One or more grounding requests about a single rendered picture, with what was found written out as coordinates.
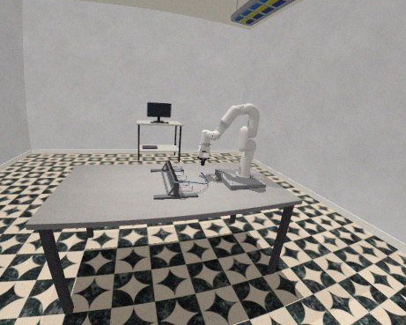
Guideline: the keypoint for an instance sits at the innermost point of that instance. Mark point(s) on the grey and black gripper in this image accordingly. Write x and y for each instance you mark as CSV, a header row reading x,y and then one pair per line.
x,y
200,153

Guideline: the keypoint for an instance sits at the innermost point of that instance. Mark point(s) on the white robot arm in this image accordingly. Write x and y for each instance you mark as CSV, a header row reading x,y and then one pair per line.
x,y
247,146

